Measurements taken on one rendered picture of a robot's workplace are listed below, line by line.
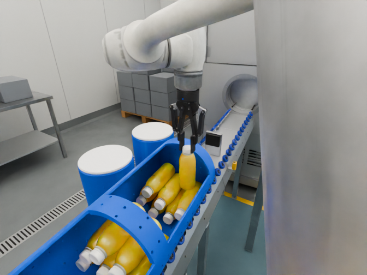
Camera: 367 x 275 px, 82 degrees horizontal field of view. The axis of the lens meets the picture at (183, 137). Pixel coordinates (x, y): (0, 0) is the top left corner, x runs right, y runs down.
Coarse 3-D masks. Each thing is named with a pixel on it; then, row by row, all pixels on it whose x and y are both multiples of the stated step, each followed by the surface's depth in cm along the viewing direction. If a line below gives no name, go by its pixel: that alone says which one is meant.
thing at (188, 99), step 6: (180, 90) 67; (198, 90) 67; (180, 96) 67; (186, 96) 66; (192, 96) 67; (198, 96) 68; (180, 102) 71; (186, 102) 67; (192, 102) 69; (198, 102) 70; (186, 108) 71; (192, 108) 70; (198, 108) 70; (186, 114) 72; (192, 114) 71
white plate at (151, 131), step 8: (136, 128) 146; (144, 128) 146; (152, 128) 146; (160, 128) 146; (168, 128) 146; (136, 136) 135; (144, 136) 135; (152, 136) 135; (160, 136) 135; (168, 136) 137
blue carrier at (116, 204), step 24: (168, 144) 88; (144, 168) 90; (120, 192) 79; (96, 216) 70; (120, 216) 53; (144, 216) 56; (192, 216) 74; (48, 240) 51; (72, 240) 63; (144, 240) 52; (168, 240) 59; (24, 264) 44; (48, 264) 57; (72, 264) 63
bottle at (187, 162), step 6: (180, 156) 81; (186, 156) 79; (192, 156) 79; (180, 162) 80; (186, 162) 79; (192, 162) 79; (180, 168) 81; (186, 168) 80; (192, 168) 80; (180, 174) 83; (186, 174) 81; (192, 174) 82; (180, 180) 84; (186, 180) 82; (192, 180) 83; (180, 186) 86; (186, 186) 84; (192, 186) 84
